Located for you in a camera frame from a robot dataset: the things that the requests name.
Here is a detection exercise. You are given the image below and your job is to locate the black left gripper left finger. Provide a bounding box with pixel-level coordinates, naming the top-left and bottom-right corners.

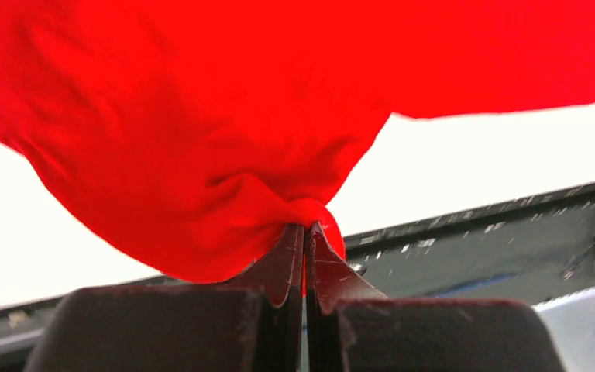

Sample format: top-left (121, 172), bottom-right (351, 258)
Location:
top-left (26, 226), bottom-right (304, 372)

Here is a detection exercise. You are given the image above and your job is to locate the red t shirt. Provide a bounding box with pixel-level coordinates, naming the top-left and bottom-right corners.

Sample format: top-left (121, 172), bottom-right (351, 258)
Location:
top-left (0, 1), bottom-right (595, 283)

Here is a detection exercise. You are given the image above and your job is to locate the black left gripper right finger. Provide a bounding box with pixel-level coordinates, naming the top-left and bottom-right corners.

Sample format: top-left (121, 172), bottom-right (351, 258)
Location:
top-left (304, 223), bottom-right (563, 372)

